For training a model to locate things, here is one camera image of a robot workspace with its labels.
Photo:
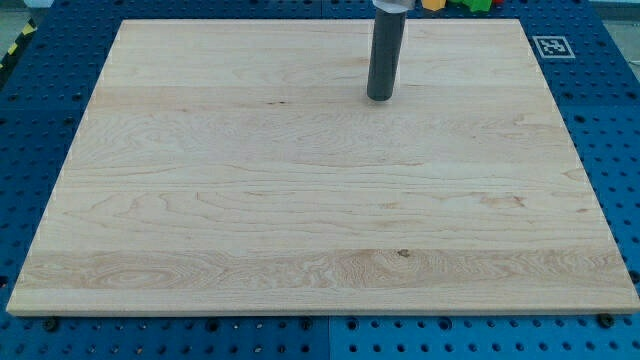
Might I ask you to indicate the white fiducial marker tag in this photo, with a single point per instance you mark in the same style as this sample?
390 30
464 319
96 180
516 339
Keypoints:
553 47

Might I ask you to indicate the yellow black hazard tape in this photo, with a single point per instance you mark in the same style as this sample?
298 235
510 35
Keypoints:
17 48

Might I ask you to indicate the green block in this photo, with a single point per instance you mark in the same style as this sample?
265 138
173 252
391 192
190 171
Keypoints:
475 5

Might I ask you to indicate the yellow block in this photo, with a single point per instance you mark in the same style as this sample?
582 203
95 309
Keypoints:
433 5

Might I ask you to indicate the light wooden board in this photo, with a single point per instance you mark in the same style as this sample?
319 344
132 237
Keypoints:
237 167

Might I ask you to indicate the black bolt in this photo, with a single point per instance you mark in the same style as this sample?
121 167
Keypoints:
50 324
605 320

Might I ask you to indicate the black bolt right front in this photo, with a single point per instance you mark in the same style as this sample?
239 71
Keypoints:
605 320

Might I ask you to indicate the black bolt left front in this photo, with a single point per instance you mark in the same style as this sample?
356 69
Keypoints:
50 324

